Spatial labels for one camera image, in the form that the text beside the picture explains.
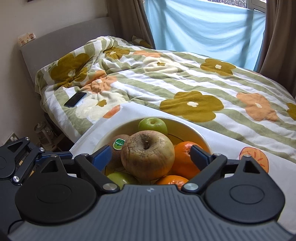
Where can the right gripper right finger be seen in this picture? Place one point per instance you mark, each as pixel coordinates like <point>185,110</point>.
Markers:
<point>210,166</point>

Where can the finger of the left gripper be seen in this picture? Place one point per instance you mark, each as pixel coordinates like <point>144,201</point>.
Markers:
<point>46,154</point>

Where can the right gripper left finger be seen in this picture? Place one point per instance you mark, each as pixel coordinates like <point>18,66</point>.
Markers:
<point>91,167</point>

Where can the brown kiwi with sticker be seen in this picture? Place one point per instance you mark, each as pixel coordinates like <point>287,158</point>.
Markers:
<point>116,145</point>

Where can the large orange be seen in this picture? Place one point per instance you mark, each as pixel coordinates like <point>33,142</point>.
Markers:
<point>183,165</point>
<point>179,181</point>

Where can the large green apple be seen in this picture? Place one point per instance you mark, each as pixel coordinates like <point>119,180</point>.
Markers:
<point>122,178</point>

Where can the wrinkled yellow-red apple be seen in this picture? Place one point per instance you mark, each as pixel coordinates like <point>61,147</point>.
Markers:
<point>148,155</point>

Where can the small green apple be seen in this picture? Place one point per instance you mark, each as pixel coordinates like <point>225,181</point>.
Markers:
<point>153,124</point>

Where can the glass jar on floor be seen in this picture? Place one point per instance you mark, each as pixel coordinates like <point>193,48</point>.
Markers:
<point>45,135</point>

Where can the cream oval duck bowl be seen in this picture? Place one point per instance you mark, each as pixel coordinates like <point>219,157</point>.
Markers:
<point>177,132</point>

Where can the black smartphone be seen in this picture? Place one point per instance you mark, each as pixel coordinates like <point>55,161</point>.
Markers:
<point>75,99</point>

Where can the floral striped duvet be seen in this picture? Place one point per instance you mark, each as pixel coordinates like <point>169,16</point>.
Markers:
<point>217,95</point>

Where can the grey bed headboard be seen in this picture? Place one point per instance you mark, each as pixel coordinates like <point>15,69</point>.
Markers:
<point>52,46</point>

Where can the light blue sheer curtain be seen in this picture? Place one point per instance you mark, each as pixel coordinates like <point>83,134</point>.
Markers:
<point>220,31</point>

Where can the wall socket sticker plate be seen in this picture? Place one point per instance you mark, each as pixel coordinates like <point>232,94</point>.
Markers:
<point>26,38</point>

